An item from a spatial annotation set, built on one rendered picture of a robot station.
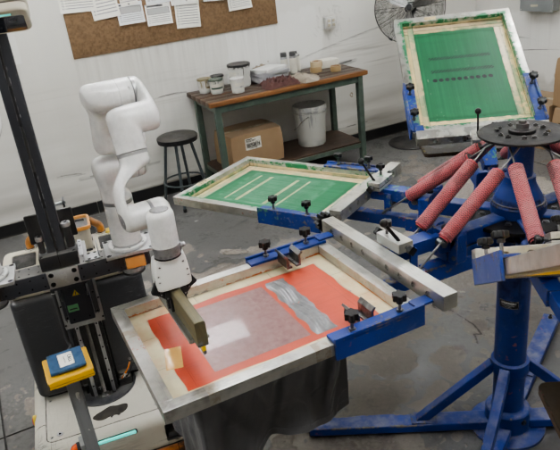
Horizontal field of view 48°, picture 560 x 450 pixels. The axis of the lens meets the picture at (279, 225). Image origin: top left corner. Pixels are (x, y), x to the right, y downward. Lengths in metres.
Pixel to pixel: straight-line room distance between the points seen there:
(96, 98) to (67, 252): 0.54
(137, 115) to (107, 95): 0.12
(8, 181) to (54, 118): 0.64
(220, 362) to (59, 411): 1.28
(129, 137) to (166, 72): 3.90
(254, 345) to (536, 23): 5.39
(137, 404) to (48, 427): 0.36
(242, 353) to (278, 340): 0.11
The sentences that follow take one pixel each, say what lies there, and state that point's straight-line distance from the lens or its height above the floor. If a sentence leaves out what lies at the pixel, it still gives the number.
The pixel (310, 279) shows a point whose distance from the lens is 2.11.
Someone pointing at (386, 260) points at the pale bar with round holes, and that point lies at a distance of 2.02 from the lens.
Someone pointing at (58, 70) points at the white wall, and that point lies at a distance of 5.42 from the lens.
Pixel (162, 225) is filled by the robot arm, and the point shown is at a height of 1.36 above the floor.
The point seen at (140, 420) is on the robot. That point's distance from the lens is 2.75.
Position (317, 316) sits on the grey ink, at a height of 0.96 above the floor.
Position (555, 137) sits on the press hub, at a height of 1.31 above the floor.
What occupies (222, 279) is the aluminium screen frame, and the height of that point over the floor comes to 0.98.
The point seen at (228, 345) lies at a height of 0.96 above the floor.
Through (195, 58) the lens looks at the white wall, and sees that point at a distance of 5.68.
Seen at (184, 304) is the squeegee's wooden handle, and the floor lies 1.14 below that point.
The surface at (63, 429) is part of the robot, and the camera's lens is 2.84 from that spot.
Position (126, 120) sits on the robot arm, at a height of 1.61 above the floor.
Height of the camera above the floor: 2.00
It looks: 24 degrees down
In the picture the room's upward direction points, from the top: 7 degrees counter-clockwise
